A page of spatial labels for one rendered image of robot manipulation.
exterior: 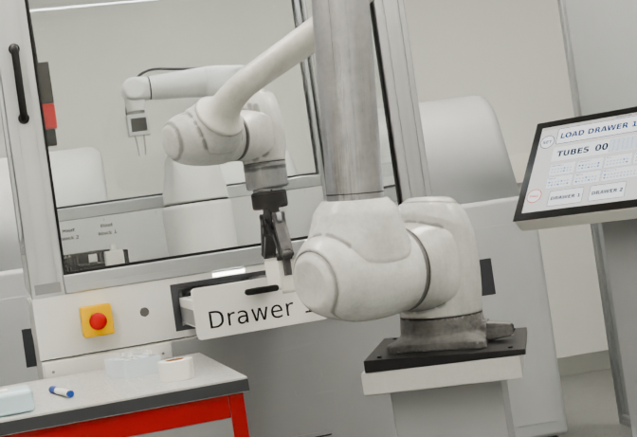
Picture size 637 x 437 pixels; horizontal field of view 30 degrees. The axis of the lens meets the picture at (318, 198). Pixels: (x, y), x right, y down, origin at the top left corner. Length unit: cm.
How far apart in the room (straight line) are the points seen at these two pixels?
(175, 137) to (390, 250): 54
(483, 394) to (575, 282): 438
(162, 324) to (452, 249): 97
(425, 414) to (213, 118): 70
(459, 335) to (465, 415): 14
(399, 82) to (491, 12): 343
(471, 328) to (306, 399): 88
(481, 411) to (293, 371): 90
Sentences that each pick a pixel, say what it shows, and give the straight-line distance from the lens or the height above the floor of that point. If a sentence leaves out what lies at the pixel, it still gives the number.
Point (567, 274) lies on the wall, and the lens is 648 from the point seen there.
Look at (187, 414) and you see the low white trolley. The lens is 232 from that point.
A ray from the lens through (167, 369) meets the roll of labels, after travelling 240.
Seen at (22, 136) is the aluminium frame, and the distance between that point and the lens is 288.
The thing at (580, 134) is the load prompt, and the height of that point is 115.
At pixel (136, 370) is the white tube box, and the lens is 258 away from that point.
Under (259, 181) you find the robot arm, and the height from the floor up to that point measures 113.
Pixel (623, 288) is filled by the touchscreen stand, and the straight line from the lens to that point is 299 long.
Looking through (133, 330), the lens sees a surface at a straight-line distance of 288.
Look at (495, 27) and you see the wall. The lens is 645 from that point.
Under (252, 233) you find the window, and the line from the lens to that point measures 294.
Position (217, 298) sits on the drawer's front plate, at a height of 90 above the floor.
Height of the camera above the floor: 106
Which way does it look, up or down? 1 degrees up
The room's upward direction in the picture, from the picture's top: 8 degrees counter-clockwise
